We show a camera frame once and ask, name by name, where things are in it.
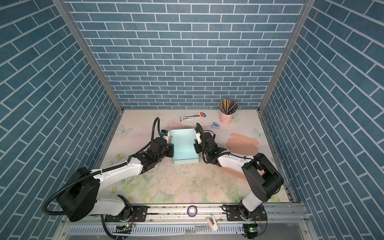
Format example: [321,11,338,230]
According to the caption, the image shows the light blue paper box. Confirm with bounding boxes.
[170,129,199,165]

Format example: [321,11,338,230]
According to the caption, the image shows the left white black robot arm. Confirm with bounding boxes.
[57,137,174,222]

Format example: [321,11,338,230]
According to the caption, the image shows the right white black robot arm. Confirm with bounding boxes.
[194,128,284,220]

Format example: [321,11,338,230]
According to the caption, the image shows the white pencil box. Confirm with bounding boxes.
[180,112,206,122]

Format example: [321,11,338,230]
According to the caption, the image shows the pink flat paper box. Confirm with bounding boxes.
[218,133,260,182]

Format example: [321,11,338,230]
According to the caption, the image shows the blue small stapler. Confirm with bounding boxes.
[211,122,221,129]

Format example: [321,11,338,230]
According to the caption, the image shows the pink pen cup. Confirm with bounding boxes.
[220,112,233,126]

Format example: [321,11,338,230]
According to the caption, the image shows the colored pencils bundle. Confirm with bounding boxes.
[220,99,239,115]

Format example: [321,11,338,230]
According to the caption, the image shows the purple tape roll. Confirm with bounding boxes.
[187,205,198,218]

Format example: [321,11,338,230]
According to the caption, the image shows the white pink small tool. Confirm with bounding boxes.
[206,215,219,232]

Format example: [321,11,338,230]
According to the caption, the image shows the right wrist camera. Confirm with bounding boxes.
[194,128,202,145]

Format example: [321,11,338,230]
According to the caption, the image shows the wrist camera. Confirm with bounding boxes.
[194,128,202,145]
[161,130,169,141]

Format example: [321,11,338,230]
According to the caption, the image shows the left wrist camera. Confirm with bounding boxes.
[161,130,169,141]

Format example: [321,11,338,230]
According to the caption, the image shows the right black cable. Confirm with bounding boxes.
[195,122,284,196]

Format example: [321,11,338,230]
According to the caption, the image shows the left black corrugated cable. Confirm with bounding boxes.
[41,116,161,216]

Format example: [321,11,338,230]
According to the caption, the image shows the metal base rail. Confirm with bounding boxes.
[54,203,317,240]

